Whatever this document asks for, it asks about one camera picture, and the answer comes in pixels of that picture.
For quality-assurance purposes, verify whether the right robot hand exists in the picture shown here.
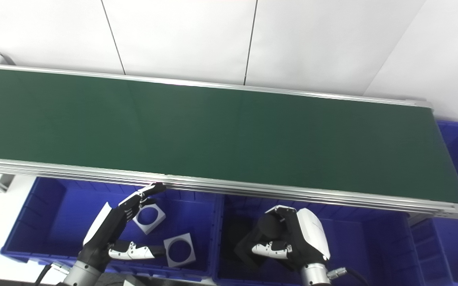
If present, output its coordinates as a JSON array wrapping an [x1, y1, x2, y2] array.
[[251, 205, 331, 271]]

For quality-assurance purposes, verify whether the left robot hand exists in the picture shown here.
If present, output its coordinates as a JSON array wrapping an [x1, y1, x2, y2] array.
[[78, 182, 167, 273]]

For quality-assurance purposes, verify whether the black cylinder block part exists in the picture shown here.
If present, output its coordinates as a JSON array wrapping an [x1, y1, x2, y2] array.
[[234, 213, 294, 271]]

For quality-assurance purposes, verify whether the blue bin with black parts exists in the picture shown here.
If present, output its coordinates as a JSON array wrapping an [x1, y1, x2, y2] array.
[[213, 194, 423, 286]]

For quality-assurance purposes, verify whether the blue bin with white parts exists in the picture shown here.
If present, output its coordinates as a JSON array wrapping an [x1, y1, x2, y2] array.
[[0, 176, 224, 283]]

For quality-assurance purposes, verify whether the green conveyor belt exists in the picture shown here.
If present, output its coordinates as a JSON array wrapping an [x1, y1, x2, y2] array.
[[0, 66, 458, 204], [0, 50, 458, 220]]

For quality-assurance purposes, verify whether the white square ring part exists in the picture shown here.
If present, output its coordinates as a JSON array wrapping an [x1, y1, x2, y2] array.
[[132, 202, 167, 235], [163, 232, 197, 268]]

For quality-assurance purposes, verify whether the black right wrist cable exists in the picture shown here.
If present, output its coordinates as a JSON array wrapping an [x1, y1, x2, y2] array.
[[326, 267, 369, 286]]

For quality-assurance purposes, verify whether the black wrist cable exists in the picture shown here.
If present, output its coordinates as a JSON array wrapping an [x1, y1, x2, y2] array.
[[33, 262, 71, 286], [326, 267, 369, 286]]

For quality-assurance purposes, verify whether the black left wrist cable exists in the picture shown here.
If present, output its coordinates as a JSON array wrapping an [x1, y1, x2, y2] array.
[[33, 262, 71, 286]]

